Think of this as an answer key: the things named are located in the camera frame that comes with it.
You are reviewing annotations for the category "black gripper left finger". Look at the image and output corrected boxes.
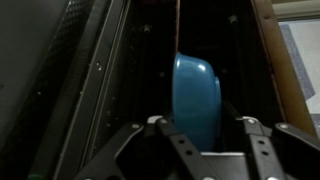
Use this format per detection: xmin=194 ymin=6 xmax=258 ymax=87
xmin=74 ymin=114 xmax=218 ymax=180

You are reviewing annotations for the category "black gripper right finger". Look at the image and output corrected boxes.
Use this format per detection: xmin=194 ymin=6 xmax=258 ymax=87
xmin=223 ymin=100 xmax=320 ymax=180

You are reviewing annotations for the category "silver toaster oven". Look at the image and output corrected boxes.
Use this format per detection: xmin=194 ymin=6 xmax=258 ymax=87
xmin=49 ymin=0 xmax=318 ymax=180

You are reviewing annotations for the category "glass toaster oven door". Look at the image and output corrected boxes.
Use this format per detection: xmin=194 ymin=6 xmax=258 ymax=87
xmin=0 ymin=0 xmax=132 ymax=180

